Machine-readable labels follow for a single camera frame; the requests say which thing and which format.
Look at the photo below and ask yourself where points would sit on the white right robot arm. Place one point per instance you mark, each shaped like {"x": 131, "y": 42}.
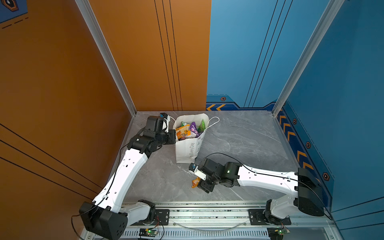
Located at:
{"x": 301, "y": 191}

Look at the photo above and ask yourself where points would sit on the right aluminium corner post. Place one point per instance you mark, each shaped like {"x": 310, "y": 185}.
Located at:
{"x": 318, "y": 34}

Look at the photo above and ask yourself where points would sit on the small orange candy wrapper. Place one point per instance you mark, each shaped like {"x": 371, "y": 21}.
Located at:
{"x": 195, "y": 182}

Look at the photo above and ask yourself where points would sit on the white paper bag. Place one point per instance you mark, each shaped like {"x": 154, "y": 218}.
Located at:
{"x": 187, "y": 150}

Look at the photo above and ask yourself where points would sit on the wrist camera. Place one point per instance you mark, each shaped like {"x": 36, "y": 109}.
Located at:
{"x": 165, "y": 119}
{"x": 194, "y": 169}

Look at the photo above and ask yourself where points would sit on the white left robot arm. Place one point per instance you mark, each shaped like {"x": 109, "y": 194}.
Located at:
{"x": 105, "y": 216}

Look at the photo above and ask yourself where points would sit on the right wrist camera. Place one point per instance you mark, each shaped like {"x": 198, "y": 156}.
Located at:
{"x": 194, "y": 169}

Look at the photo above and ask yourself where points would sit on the left green circuit board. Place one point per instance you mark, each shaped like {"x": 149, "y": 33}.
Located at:
{"x": 148, "y": 233}

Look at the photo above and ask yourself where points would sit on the left aluminium corner post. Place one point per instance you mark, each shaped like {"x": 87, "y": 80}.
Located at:
{"x": 101, "y": 42}

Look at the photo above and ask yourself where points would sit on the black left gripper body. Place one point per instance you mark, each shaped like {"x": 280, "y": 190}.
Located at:
{"x": 163, "y": 135}

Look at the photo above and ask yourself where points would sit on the small orange snack packet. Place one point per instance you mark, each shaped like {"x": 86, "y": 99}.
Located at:
{"x": 183, "y": 132}

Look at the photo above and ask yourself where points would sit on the right green circuit board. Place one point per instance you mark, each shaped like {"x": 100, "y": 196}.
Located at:
{"x": 277, "y": 233}

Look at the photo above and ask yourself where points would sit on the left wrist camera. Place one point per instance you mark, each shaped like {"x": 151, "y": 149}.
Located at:
{"x": 165, "y": 119}

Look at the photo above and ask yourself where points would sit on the purple white snack bag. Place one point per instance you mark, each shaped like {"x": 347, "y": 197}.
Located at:
{"x": 194, "y": 130}

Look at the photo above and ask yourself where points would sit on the green circuit board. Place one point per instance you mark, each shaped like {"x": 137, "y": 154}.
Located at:
{"x": 277, "y": 233}
{"x": 148, "y": 233}

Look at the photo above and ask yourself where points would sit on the green cucumber chips bag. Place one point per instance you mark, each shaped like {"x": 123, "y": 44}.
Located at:
{"x": 202, "y": 127}

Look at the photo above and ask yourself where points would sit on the aluminium corner post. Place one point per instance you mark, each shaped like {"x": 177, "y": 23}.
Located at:
{"x": 101, "y": 42}
{"x": 318, "y": 34}

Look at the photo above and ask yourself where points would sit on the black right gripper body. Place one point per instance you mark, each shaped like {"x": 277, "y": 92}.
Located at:
{"x": 207, "y": 185}

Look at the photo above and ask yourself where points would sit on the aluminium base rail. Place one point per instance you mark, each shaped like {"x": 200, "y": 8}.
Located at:
{"x": 229, "y": 220}

